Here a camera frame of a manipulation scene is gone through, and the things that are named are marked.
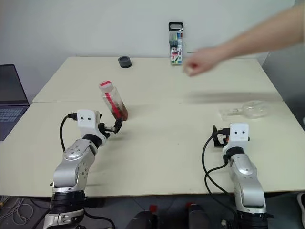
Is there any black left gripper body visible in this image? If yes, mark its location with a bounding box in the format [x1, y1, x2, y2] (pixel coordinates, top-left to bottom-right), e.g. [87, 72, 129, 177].
[97, 114, 115, 139]

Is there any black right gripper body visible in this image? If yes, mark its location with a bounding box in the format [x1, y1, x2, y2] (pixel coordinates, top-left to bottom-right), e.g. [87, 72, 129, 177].
[217, 127, 230, 147]

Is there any clear bottle with red contents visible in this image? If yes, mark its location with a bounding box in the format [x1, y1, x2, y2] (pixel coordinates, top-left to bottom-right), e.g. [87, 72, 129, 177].
[99, 80, 129, 120]

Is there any person's bare hand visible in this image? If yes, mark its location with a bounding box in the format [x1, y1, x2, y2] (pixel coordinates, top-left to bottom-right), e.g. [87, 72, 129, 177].
[182, 46, 223, 77]

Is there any white red bottle cap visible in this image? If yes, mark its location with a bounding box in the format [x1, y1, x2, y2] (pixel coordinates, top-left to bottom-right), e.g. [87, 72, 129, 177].
[99, 80, 113, 91]

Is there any dark grey round container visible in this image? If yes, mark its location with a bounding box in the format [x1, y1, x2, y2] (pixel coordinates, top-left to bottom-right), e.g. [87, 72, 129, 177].
[118, 56, 132, 69]

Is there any dark rounded shape red top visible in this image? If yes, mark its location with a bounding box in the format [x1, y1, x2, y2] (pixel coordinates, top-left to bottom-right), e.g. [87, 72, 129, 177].
[125, 205, 159, 229]
[185, 202, 210, 229]

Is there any marker pen pack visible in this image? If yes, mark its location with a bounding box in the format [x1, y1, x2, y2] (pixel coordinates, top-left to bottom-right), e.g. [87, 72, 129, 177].
[168, 22, 184, 67]

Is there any dark grey laptop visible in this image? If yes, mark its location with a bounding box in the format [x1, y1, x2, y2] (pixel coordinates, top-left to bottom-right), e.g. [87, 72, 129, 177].
[0, 64, 31, 141]

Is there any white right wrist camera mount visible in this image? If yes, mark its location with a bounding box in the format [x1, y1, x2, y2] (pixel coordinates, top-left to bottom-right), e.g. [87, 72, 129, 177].
[222, 123, 251, 155]

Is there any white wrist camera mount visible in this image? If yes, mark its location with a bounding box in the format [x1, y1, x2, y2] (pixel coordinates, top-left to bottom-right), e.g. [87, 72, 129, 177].
[222, 123, 251, 155]
[76, 109, 107, 146]

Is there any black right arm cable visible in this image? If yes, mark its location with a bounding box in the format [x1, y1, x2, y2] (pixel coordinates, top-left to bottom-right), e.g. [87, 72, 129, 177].
[202, 133, 239, 215]

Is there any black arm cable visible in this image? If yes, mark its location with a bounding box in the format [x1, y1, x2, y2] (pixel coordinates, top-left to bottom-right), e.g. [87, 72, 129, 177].
[202, 133, 239, 215]
[59, 113, 78, 152]

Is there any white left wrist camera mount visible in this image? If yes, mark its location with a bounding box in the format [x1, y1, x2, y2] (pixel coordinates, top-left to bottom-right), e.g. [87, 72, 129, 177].
[76, 109, 107, 146]

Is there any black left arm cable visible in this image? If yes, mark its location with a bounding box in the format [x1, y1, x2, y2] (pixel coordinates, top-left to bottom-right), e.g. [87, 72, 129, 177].
[59, 113, 78, 152]

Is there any thick black floor cable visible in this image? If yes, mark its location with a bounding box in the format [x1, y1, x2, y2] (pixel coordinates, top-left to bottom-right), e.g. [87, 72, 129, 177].
[83, 211, 115, 229]

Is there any white coiled cord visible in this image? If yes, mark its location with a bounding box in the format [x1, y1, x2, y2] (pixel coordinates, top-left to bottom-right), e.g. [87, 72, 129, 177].
[0, 195, 34, 225]

